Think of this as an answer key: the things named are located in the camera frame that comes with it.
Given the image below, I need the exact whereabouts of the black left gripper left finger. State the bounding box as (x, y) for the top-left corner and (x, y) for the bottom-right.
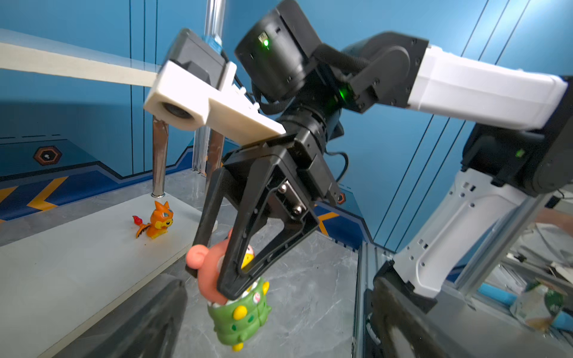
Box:
(56, 274), (187, 357)

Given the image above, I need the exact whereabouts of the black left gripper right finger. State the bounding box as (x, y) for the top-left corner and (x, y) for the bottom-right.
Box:
(371, 277), (549, 357)

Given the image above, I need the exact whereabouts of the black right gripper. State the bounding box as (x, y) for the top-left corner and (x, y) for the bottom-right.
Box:
(193, 107), (344, 299)

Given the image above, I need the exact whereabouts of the pink green toy figure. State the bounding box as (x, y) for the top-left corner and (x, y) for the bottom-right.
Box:
(185, 230), (272, 353)

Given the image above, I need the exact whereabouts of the orange dragon toy figure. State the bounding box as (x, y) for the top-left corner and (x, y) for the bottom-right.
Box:
(132, 201), (174, 240)

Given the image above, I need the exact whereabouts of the white two-tier shelf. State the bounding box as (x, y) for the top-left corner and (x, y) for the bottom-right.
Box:
(1, 1), (210, 357)

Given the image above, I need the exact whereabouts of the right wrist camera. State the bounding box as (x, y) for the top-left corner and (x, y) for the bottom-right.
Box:
(144, 28), (286, 146)

